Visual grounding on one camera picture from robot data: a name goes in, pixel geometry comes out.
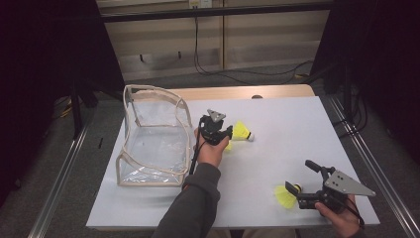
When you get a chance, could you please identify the black metal stand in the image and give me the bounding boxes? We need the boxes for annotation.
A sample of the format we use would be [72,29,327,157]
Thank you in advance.
[341,62,355,123]
[70,78,100,140]

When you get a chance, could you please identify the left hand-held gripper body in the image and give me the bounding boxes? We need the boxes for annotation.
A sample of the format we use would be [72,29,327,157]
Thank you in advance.
[198,109,229,147]

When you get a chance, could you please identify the white power outlet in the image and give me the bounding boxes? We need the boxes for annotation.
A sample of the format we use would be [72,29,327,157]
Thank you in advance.
[188,0,213,9]

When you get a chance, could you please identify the dark curtain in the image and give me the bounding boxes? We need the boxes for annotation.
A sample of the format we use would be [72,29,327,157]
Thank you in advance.
[310,0,420,163]
[0,0,125,206]

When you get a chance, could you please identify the yellow floor cable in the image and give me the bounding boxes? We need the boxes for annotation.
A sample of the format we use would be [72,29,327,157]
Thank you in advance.
[52,97,75,120]

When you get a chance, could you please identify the black hanging wall cable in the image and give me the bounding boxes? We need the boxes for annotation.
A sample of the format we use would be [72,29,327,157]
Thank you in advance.
[192,6,315,85]

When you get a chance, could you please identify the aluminium floor rail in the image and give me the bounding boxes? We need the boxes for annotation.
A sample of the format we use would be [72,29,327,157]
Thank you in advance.
[325,95,420,238]
[28,122,95,238]

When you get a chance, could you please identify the white table cover board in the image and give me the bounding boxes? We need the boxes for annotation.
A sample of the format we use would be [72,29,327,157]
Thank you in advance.
[85,95,381,230]

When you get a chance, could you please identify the black floor cables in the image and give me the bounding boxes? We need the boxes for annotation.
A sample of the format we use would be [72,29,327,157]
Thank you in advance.
[331,92,369,140]

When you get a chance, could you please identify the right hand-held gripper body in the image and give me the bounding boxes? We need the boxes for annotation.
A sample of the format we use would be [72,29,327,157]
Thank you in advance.
[296,167,376,213]

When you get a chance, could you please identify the person's left hand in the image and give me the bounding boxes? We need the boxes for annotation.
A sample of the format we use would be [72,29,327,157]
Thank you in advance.
[193,128,231,169]

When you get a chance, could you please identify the black horizontal bar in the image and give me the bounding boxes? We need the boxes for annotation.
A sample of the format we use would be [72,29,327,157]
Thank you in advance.
[100,2,335,24]

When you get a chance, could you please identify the person's right hand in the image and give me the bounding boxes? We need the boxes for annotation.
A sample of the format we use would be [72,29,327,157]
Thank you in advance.
[314,194,363,238]

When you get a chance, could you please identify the right hand-held gripper black cable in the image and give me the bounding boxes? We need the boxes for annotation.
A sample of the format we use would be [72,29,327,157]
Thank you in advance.
[333,194,366,230]

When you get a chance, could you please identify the clear bag with beige trim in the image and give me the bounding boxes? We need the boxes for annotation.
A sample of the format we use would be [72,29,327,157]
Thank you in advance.
[114,84,193,187]

